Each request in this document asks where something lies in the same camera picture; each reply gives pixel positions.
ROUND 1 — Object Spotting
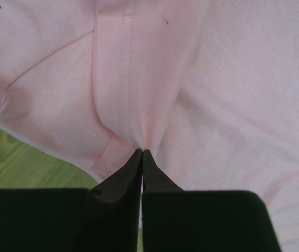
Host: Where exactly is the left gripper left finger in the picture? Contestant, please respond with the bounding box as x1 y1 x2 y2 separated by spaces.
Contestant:
0 149 142 251

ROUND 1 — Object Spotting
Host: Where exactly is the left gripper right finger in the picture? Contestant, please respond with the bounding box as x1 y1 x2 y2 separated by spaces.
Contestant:
142 150 281 251

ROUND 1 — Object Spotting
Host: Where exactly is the light pink t shirt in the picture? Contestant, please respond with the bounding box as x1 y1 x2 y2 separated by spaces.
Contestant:
0 1 299 251

